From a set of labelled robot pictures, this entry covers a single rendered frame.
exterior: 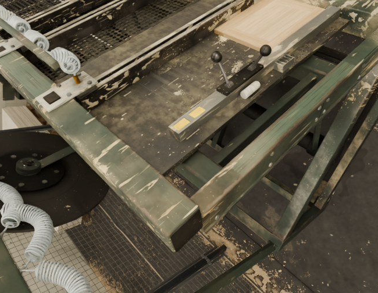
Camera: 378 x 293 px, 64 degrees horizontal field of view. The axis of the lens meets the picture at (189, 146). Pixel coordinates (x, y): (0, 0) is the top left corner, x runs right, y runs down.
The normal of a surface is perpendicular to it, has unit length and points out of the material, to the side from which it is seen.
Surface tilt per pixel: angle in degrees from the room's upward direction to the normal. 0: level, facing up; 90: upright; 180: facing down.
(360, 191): 0
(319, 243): 0
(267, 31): 60
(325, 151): 0
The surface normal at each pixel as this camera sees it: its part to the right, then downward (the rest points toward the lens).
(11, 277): 0.26, -0.85
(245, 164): -0.11, -0.65
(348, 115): -0.68, 0.18
